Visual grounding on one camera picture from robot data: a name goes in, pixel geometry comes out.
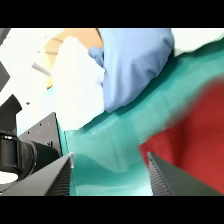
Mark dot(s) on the white garment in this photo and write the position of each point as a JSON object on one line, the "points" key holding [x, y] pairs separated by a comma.
{"points": [[78, 90]]}

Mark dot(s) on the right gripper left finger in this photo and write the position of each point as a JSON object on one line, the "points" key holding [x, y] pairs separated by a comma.
{"points": [[50, 180]]}

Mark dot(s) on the black mounting plate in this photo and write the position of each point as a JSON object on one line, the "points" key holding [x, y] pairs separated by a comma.
{"points": [[43, 131]]}

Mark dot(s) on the purple garment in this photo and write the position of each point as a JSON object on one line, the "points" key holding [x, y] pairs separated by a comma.
{"points": [[133, 66]]}

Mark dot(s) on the red T-shirt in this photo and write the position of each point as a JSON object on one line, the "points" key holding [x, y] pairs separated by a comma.
{"points": [[196, 143]]}

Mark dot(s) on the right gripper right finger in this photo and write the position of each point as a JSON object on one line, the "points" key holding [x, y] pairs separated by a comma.
{"points": [[170, 181]]}

